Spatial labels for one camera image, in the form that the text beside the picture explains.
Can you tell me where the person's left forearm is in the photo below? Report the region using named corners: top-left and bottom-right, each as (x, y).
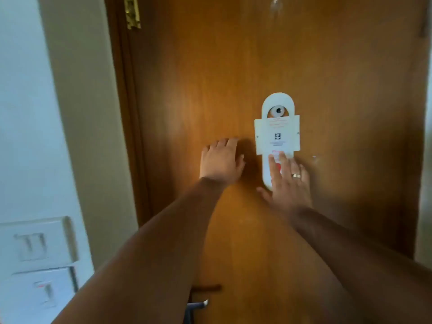
top-left (52, 177), bottom-right (224, 324)

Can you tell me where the person's right hand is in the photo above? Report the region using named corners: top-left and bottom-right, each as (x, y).
top-left (256, 152), bottom-right (313, 214)

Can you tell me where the person's left hand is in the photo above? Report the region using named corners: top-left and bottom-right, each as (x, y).
top-left (199, 137), bottom-right (246, 187)

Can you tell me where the dark wooden door frame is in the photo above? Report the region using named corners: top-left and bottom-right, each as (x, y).
top-left (103, 0), bottom-right (153, 228)

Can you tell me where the brown wooden door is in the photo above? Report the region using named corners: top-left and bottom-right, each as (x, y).
top-left (128, 0), bottom-right (430, 324)

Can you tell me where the silver door handle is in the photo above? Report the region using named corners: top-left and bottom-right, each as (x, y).
top-left (184, 299), bottom-right (210, 324)

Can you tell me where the white wall switch plate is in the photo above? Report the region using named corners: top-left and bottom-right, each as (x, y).
top-left (0, 266), bottom-right (79, 324)
top-left (0, 216), bottom-right (79, 275)

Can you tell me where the person's right forearm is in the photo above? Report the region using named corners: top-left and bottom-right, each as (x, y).
top-left (290, 206), bottom-right (432, 324)

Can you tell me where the white door hanger sign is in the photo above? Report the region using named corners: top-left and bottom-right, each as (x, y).
top-left (254, 92), bottom-right (301, 191)

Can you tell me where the brass door hinge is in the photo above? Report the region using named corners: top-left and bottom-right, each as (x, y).
top-left (124, 0), bottom-right (142, 30)

